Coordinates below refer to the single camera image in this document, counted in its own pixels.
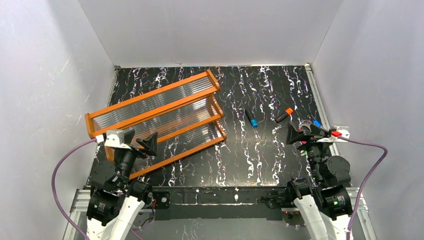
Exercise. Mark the orange ribbed plastic rack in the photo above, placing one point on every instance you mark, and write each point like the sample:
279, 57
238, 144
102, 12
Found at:
185, 114

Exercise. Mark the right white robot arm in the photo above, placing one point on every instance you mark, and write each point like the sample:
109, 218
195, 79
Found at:
325, 205

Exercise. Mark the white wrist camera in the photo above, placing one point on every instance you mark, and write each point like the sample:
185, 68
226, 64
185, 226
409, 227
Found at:
339, 133
115, 138

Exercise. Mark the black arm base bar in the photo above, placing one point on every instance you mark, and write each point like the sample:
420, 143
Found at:
248, 202

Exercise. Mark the black marker blue cap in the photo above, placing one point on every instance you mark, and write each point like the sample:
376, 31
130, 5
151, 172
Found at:
251, 118

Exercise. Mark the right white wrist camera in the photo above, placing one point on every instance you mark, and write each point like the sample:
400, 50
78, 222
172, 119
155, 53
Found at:
339, 133

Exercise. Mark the black marker orange cap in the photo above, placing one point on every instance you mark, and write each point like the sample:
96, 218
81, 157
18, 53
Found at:
284, 115

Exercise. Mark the blue key tag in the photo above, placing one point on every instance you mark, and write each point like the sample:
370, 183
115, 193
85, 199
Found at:
317, 123

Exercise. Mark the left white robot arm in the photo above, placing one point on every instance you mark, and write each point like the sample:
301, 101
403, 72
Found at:
116, 200

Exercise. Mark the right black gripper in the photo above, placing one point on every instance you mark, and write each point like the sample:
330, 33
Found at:
309, 134

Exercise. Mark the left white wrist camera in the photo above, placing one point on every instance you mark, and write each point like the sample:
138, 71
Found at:
115, 138

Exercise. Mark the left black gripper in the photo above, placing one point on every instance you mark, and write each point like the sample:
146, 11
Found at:
133, 146

